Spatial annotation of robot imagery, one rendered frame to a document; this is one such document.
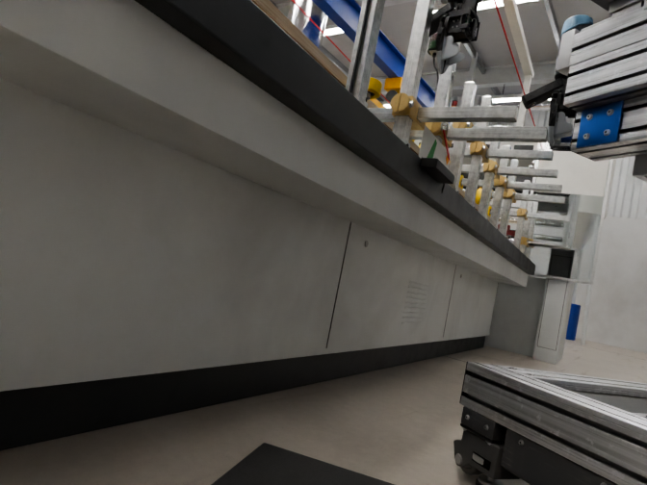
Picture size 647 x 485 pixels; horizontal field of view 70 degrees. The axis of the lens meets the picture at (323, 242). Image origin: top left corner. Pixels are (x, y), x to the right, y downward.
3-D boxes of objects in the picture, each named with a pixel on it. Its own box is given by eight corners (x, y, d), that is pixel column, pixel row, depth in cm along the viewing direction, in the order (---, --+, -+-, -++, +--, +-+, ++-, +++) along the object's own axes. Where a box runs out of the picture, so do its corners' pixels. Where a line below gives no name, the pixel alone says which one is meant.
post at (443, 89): (433, 188, 141) (461, 38, 143) (429, 185, 138) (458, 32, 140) (423, 187, 142) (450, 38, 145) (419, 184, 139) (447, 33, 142)
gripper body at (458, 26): (466, 29, 116) (475, -17, 117) (434, 34, 122) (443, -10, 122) (477, 43, 122) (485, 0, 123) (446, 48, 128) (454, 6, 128)
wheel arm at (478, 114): (516, 126, 110) (519, 109, 111) (513, 120, 107) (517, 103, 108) (356, 125, 133) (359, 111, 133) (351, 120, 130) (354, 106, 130)
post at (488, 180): (484, 231, 204) (503, 127, 207) (482, 230, 201) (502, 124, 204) (476, 230, 206) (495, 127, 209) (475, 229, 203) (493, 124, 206)
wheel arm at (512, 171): (556, 178, 196) (558, 170, 196) (556, 176, 193) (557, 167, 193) (443, 171, 222) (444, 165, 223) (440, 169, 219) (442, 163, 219)
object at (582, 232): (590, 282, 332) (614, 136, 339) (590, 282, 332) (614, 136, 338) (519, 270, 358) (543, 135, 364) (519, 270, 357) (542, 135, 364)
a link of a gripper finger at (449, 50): (453, 65, 118) (460, 31, 118) (432, 68, 121) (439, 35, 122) (458, 71, 120) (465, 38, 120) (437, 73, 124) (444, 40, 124)
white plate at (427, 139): (446, 184, 147) (452, 154, 148) (419, 160, 125) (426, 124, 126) (444, 184, 148) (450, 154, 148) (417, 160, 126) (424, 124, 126)
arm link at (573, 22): (603, 14, 124) (570, 10, 125) (596, 53, 124) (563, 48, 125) (587, 30, 132) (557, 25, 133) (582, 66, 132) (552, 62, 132)
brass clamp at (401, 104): (426, 130, 126) (429, 113, 126) (408, 111, 114) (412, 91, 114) (404, 130, 129) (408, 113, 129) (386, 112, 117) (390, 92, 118)
